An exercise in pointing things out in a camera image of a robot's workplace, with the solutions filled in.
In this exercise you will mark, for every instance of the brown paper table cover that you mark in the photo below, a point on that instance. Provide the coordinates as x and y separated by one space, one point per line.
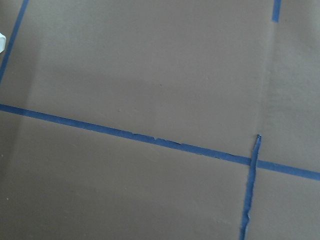
160 120

